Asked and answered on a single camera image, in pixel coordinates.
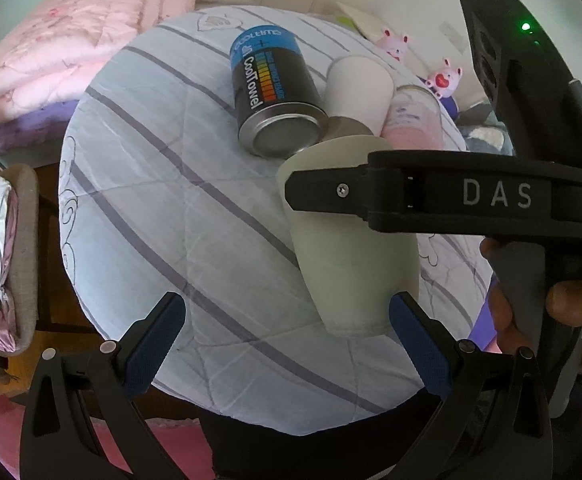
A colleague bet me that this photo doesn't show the white paper cup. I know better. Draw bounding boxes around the white paper cup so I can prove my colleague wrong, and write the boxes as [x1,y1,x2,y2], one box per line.
[323,55,395,136]

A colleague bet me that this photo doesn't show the white pillow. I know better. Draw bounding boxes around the white pillow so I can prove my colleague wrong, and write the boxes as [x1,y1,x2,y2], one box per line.
[337,2,385,42]

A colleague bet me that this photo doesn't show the folded pink quilt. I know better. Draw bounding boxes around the folded pink quilt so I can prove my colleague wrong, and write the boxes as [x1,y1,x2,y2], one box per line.
[0,0,200,146]

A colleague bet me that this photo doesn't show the black blue CoolTowel can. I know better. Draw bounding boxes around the black blue CoolTowel can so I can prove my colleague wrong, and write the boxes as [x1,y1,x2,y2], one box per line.
[230,25,328,159]

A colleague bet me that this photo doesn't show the person right hand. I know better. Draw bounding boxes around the person right hand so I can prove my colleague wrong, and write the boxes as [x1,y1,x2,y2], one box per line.
[478,236,582,373]

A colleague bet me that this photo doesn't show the pale green plastic cup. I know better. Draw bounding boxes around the pale green plastic cup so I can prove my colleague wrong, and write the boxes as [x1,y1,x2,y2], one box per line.
[275,134,421,338]

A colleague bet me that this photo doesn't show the pink plush bunny right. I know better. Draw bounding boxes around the pink plush bunny right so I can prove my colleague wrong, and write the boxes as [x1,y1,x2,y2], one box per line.
[425,58,464,100]

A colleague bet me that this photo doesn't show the pink plush bunny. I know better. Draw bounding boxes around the pink plush bunny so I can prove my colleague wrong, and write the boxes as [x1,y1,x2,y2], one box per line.
[375,27,409,62]
[425,58,464,100]

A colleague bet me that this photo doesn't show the pink floor mat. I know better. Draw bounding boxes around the pink floor mat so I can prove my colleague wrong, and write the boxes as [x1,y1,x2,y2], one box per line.
[0,389,215,479]

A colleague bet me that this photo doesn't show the clear glass pink label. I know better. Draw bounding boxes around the clear glass pink label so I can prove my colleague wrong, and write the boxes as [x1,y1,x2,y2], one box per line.
[381,84,444,151]

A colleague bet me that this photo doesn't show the pink plush bunny left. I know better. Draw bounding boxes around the pink plush bunny left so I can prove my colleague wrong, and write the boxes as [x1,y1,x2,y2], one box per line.
[375,27,409,62]

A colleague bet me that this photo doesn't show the brown chair with clothes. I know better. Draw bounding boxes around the brown chair with clothes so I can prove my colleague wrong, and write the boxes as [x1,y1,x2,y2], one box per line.
[0,164,39,356]

